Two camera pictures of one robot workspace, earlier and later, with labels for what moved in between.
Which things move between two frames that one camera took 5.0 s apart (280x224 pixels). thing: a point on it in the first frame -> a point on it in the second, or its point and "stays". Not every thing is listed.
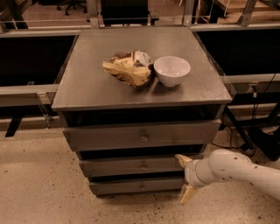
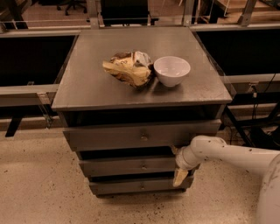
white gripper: (191, 173) -> (181, 160)
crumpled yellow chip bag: (134, 67) stays
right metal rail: (254, 83) stays
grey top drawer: (194, 133) stays
